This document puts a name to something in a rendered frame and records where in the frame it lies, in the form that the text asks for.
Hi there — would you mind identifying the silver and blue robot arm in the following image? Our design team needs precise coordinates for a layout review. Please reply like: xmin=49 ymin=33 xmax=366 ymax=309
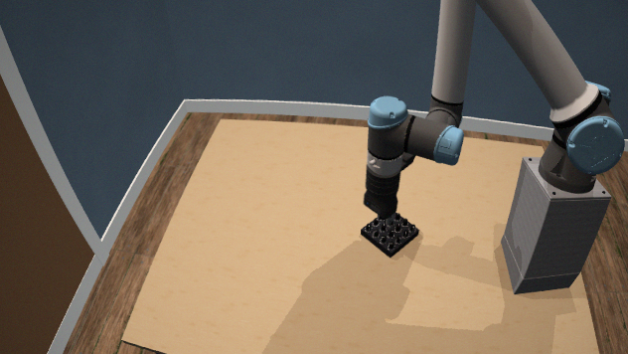
xmin=368 ymin=0 xmax=625 ymax=194

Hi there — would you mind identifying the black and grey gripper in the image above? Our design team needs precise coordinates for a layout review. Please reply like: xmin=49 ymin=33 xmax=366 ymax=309
xmin=364 ymin=150 xmax=415 ymax=225

